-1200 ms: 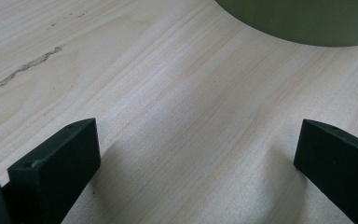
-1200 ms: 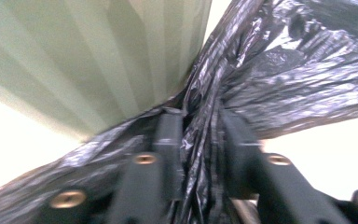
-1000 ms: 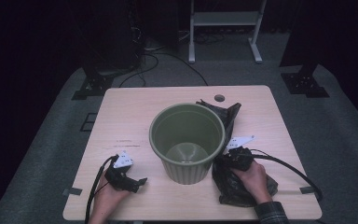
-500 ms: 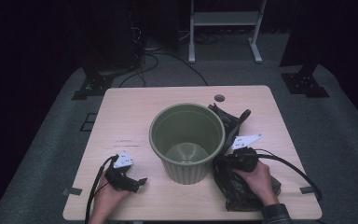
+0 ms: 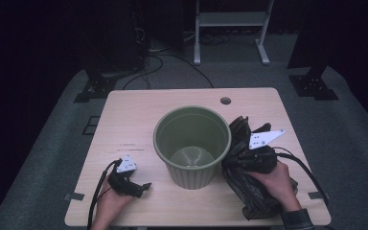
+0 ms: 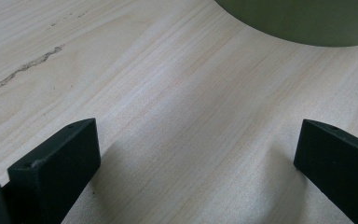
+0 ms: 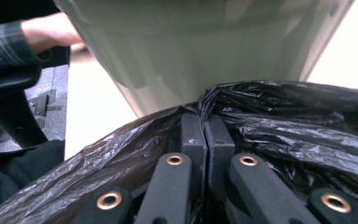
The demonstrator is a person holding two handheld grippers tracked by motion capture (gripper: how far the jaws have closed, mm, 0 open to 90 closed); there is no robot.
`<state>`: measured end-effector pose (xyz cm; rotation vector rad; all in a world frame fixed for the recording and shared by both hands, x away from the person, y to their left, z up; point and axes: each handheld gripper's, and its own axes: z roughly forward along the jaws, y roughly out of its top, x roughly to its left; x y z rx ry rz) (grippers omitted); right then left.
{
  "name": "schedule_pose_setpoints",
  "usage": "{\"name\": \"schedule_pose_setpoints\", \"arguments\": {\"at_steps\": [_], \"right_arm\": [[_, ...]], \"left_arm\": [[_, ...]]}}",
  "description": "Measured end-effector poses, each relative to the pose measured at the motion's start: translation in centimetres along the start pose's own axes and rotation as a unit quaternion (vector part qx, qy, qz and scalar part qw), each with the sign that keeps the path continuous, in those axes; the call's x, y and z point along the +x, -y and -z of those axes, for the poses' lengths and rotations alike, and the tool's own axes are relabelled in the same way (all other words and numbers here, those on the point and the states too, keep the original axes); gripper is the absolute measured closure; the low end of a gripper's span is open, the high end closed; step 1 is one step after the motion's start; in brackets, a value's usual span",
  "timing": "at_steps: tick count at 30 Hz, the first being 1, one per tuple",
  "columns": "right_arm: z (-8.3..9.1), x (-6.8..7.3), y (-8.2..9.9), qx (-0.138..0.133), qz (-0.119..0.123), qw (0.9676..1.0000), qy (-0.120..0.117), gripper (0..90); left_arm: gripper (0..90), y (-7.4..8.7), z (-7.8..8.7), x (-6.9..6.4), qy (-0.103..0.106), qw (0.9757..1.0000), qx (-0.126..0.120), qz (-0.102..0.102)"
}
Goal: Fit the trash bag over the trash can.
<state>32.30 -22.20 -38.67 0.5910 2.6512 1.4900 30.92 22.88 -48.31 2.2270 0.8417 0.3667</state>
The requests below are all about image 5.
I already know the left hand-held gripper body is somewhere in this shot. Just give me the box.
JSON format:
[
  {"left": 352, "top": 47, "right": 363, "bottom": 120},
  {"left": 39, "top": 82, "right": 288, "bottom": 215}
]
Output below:
[{"left": 107, "top": 154, "right": 144, "bottom": 198}]

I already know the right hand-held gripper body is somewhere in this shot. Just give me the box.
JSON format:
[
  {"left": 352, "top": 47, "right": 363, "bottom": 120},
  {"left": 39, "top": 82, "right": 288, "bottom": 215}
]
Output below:
[{"left": 236, "top": 128, "right": 286, "bottom": 173}]

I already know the black plastic garbage bag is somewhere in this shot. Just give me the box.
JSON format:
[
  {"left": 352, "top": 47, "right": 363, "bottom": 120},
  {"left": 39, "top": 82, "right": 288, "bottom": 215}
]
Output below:
[{"left": 220, "top": 115, "right": 300, "bottom": 221}]

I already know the green plastic trash bin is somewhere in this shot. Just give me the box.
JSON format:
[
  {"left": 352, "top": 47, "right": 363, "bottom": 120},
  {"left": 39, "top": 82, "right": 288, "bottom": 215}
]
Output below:
[{"left": 152, "top": 105, "right": 233, "bottom": 191}]

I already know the person's left hand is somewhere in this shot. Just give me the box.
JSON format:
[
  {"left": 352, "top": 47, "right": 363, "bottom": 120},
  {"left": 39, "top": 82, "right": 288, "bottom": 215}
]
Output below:
[{"left": 90, "top": 176, "right": 134, "bottom": 230}]

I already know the person's right hand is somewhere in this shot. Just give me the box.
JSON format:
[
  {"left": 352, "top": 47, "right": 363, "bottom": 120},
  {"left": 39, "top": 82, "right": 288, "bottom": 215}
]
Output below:
[{"left": 247, "top": 160, "right": 301, "bottom": 213}]

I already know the black floor tape marking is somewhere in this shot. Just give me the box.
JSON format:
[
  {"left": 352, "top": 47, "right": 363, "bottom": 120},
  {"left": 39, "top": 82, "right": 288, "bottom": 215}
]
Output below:
[{"left": 81, "top": 115, "right": 102, "bottom": 136}]

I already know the black stand base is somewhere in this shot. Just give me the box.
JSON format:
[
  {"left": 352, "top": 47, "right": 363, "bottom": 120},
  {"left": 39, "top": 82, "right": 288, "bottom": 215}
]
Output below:
[
  {"left": 73, "top": 60, "right": 119, "bottom": 104},
  {"left": 287, "top": 61, "right": 339, "bottom": 102}
]

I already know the white metal stand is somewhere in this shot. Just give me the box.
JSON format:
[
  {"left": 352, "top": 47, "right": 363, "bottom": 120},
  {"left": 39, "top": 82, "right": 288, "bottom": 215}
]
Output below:
[{"left": 194, "top": 0, "right": 275, "bottom": 66}]

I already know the dark equipment cabinet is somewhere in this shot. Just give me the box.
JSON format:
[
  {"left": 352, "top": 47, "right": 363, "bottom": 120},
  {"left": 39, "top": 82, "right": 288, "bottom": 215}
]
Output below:
[{"left": 85, "top": 0, "right": 150, "bottom": 73}]

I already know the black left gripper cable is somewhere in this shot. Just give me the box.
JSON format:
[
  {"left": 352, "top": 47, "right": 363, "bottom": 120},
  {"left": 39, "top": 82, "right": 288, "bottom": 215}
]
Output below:
[{"left": 86, "top": 158, "right": 124, "bottom": 230}]

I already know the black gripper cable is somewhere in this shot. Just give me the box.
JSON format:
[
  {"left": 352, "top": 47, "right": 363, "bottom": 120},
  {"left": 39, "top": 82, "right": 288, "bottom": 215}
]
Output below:
[
  {"left": 272, "top": 146, "right": 331, "bottom": 206},
  {"left": 86, "top": 158, "right": 124, "bottom": 230}
]

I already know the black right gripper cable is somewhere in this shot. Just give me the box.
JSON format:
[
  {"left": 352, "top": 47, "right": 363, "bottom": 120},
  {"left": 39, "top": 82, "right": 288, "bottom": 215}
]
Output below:
[{"left": 272, "top": 146, "right": 331, "bottom": 206}]

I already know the black floor cable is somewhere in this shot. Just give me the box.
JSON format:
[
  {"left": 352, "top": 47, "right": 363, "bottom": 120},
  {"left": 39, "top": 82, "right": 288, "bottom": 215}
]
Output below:
[{"left": 122, "top": 53, "right": 216, "bottom": 91}]

